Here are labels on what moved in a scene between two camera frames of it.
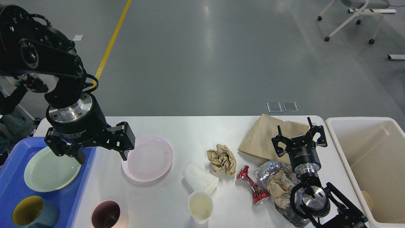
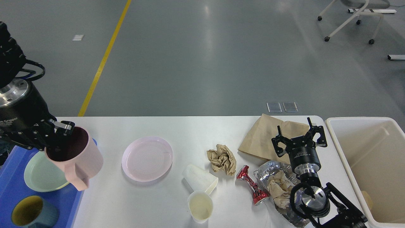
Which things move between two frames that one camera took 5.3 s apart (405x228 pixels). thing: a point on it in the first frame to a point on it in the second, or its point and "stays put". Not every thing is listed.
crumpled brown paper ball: [222, 158] stays put
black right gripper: [305, 159] stays put
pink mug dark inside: [108, 214] to [77, 155]
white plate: [150, 160] stays put
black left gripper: [82, 122] to [22, 105]
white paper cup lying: [199, 179] stays put
